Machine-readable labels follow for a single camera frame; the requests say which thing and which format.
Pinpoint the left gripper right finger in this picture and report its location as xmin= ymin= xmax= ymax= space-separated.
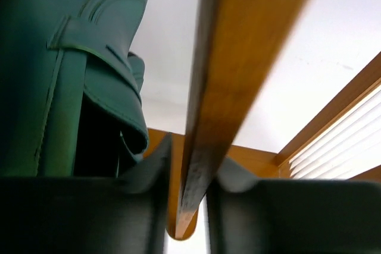
xmin=207 ymin=158 xmax=380 ymax=253

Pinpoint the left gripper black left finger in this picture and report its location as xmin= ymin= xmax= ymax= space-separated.
xmin=1 ymin=134 xmax=172 ymax=253

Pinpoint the wooden shoe shelf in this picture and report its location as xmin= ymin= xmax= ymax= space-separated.
xmin=133 ymin=0 xmax=380 ymax=240

